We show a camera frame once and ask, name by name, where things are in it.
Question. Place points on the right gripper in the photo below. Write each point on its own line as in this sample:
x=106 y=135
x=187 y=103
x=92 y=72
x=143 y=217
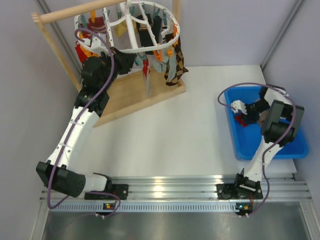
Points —
x=250 y=118

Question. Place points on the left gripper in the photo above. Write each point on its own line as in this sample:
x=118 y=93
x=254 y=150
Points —
x=125 y=60

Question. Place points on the teal clothes peg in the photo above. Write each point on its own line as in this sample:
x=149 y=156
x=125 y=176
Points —
x=140 y=59

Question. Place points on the red reindeer sock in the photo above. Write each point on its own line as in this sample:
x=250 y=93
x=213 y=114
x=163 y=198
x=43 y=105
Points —
x=242 y=119
x=146 y=77

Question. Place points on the white oval clip hanger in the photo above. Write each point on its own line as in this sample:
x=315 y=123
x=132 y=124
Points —
x=133 y=12

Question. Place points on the grey blue sock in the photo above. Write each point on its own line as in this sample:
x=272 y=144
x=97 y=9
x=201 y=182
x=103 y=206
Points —
x=163 y=65

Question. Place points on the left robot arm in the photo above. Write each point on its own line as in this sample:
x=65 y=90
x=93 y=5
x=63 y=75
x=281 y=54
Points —
x=58 y=172

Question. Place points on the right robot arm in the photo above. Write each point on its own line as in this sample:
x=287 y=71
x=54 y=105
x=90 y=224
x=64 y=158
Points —
x=280 y=121

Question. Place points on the wooden hanger rack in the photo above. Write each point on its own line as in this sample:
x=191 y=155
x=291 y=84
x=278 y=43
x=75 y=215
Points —
x=127 y=94

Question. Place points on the beige striped sock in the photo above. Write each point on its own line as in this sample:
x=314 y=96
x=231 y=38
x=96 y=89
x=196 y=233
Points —
x=262 y=118

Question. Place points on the blue plastic bin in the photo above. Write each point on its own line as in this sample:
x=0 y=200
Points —
x=246 y=139

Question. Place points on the dark navy santa sock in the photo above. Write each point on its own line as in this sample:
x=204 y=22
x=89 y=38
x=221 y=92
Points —
x=144 y=36

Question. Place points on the mustard yellow sock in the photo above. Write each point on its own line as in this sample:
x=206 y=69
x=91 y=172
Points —
x=120 y=29

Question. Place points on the red patterned sock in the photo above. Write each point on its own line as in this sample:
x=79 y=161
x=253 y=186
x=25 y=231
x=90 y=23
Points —
x=83 y=53

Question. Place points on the brown argyle sock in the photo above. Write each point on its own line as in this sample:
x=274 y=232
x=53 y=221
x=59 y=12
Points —
x=180 y=65

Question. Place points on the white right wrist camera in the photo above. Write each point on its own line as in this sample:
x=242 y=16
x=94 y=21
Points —
x=238 y=106

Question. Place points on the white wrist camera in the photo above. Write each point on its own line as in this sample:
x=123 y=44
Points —
x=96 y=46
x=238 y=106

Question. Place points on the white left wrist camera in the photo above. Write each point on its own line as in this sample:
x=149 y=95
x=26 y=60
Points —
x=96 y=46

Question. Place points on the aluminium mounting rail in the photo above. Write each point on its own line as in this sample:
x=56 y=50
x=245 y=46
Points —
x=195 y=194

